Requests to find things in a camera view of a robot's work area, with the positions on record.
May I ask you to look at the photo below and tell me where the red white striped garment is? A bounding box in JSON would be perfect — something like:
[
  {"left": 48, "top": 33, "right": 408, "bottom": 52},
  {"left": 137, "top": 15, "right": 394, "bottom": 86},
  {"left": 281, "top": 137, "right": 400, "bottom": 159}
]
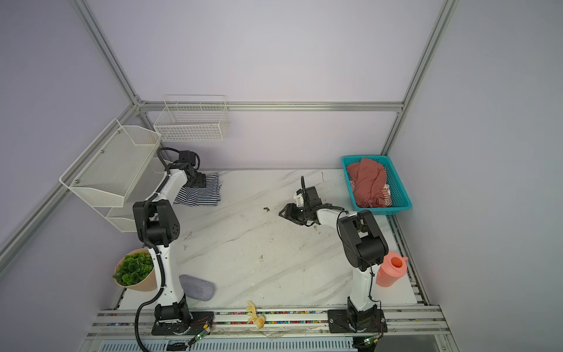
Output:
[{"left": 381, "top": 183, "right": 393, "bottom": 208}]

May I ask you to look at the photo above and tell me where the aluminium frame rail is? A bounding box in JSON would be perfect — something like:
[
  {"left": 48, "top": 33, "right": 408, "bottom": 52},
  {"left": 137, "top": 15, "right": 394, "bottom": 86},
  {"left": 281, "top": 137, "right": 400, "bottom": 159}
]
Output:
[{"left": 139, "top": 101, "right": 404, "bottom": 112}]

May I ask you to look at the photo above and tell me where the white wire wall basket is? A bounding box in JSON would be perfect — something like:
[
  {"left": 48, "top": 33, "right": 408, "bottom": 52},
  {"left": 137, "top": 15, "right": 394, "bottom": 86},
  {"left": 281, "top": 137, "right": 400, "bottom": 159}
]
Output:
[{"left": 153, "top": 95, "right": 230, "bottom": 142}]

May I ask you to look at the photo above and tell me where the navy striped tank top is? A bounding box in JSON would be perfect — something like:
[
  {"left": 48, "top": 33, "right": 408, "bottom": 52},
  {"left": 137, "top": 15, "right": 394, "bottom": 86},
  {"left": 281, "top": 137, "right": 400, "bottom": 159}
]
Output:
[{"left": 174, "top": 172, "right": 221, "bottom": 207}]

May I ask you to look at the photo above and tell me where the white mesh two-tier shelf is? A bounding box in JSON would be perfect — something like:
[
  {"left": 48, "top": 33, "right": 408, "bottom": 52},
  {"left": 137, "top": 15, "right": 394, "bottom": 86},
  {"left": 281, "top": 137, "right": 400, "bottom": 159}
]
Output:
[{"left": 60, "top": 120, "right": 164, "bottom": 233}]

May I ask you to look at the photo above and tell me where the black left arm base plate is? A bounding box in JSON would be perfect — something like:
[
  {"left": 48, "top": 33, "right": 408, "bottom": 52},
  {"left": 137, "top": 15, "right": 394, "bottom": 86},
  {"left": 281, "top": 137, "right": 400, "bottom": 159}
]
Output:
[{"left": 151, "top": 306, "right": 215, "bottom": 336}]

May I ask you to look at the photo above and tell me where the potted green plant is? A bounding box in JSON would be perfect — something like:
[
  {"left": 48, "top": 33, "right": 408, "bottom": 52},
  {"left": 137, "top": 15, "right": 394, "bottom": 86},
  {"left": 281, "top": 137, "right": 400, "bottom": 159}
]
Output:
[{"left": 112, "top": 249, "right": 157, "bottom": 292}]

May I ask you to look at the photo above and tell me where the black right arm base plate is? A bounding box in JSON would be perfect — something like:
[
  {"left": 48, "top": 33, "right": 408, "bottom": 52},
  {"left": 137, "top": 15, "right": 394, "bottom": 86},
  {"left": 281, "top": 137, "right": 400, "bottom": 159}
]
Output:
[{"left": 327, "top": 303, "right": 388, "bottom": 334}]

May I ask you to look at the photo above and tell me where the grey felt pouch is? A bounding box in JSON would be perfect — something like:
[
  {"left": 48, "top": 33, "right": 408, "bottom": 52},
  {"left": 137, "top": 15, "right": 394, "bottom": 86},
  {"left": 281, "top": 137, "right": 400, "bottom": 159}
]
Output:
[{"left": 179, "top": 274, "right": 216, "bottom": 302}]

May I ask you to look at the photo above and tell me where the yellow banana toy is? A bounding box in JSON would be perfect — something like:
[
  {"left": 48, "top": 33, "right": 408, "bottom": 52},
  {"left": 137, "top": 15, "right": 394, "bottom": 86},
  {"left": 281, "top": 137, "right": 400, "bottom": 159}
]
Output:
[{"left": 246, "top": 301, "right": 266, "bottom": 329}]

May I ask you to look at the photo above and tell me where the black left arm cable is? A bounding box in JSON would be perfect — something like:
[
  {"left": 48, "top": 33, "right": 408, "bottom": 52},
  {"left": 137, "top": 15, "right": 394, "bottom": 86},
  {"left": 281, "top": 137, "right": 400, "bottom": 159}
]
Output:
[{"left": 133, "top": 250, "right": 167, "bottom": 352}]

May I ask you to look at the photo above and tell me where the red tank top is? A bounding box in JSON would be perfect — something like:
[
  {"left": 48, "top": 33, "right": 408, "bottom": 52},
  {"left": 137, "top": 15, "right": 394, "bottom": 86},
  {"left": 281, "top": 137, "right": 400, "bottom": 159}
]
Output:
[{"left": 345, "top": 158, "right": 388, "bottom": 208}]

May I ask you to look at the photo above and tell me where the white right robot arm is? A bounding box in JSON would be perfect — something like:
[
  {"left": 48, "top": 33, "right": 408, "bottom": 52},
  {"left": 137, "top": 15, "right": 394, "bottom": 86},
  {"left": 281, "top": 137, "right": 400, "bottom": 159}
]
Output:
[{"left": 279, "top": 186, "right": 389, "bottom": 312}]

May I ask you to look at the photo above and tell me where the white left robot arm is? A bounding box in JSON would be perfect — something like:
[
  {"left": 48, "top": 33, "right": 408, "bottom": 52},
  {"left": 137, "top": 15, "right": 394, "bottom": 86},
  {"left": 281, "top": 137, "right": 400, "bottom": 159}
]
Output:
[{"left": 133, "top": 148, "right": 206, "bottom": 321}]

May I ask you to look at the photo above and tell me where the teal plastic basket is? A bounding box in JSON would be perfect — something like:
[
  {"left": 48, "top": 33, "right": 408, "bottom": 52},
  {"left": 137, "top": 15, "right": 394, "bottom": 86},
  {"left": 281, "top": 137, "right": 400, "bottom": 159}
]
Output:
[{"left": 342, "top": 155, "right": 412, "bottom": 215}]

